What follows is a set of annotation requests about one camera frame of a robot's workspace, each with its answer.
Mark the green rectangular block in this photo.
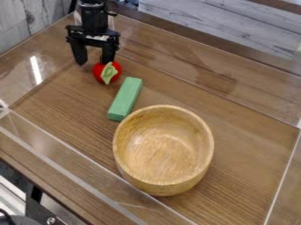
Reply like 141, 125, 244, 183
107, 76, 141, 121

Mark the black cable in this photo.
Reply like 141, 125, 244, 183
0, 208, 16, 225

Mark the black metal table leg bracket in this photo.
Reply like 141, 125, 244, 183
24, 186, 66, 225

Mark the red plush strawberry toy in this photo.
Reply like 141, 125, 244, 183
92, 62, 121, 84

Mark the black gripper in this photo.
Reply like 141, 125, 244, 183
65, 0, 120, 65

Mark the wooden bowl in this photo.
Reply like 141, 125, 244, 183
112, 105, 214, 196

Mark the clear acrylic front wall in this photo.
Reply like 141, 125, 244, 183
0, 109, 196, 225

